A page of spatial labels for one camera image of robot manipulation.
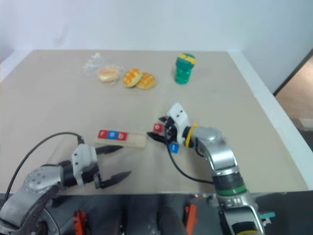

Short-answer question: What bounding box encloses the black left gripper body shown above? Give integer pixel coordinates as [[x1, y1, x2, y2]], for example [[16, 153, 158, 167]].
[[82, 166, 103, 190]]

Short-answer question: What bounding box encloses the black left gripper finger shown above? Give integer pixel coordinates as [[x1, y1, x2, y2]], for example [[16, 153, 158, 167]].
[[99, 171, 132, 189], [95, 145, 123, 156]]

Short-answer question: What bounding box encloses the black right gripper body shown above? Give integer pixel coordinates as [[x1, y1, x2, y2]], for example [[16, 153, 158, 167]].
[[164, 117, 181, 145]]

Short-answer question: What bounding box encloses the long wooden tray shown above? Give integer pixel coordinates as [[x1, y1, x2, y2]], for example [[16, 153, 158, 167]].
[[94, 129, 148, 149]]

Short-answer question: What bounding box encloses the yellow band on right wrist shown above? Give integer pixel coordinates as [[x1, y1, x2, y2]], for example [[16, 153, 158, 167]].
[[183, 123, 199, 148]]

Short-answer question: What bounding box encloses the yellow checkered round bread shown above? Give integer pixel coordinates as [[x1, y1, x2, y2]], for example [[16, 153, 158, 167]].
[[136, 72, 156, 90], [122, 68, 143, 88]]

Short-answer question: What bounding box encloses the orange clamp part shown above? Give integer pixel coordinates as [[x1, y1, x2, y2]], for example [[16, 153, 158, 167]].
[[184, 204, 198, 235], [72, 210, 87, 234]]

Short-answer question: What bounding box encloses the green cup with yellow lid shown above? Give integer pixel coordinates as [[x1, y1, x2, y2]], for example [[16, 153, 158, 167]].
[[174, 52, 197, 85]]

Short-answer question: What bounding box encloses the pale round bun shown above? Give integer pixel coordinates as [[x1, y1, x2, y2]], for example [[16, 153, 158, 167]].
[[97, 67, 120, 83]]

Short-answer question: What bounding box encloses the clear plastic bag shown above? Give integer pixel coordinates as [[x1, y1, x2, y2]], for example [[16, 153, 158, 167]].
[[81, 52, 123, 86]]

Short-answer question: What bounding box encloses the teal plastic part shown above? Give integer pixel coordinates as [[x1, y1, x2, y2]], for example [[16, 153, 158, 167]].
[[258, 211, 276, 222]]

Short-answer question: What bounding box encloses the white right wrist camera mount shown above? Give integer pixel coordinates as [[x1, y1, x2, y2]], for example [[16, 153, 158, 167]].
[[166, 102, 191, 145]]

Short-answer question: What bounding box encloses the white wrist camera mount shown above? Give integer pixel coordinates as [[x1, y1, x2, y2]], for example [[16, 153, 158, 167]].
[[166, 102, 191, 145], [71, 143, 99, 186]]

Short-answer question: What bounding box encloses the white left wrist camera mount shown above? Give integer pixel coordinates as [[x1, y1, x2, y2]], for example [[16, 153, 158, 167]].
[[71, 143, 99, 186]]

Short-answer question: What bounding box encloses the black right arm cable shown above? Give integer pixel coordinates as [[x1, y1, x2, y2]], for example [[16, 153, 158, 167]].
[[165, 132, 214, 184]]

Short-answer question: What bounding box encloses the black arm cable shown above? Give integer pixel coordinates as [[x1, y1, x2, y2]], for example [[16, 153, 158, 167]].
[[165, 132, 214, 184], [5, 132, 85, 200]]

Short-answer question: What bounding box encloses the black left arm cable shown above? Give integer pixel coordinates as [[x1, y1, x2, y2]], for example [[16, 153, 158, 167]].
[[5, 132, 85, 200]]

